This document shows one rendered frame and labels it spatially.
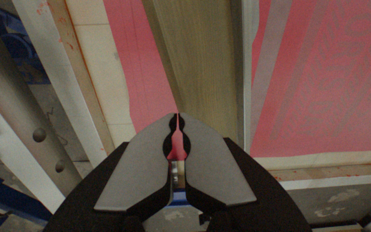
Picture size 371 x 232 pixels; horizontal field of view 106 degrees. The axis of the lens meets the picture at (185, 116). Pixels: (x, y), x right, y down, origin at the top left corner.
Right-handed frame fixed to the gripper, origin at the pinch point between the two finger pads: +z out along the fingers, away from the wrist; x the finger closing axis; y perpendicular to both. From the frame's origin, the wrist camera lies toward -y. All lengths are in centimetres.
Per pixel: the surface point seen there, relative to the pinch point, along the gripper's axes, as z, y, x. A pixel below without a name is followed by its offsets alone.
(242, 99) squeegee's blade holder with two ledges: 3.5, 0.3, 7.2
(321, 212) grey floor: 108, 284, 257
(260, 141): 13.2, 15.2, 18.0
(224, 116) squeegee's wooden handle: 4.0, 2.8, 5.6
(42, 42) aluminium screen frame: 9.8, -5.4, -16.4
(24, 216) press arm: 16, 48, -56
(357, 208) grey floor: 108, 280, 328
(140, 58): 13.2, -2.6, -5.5
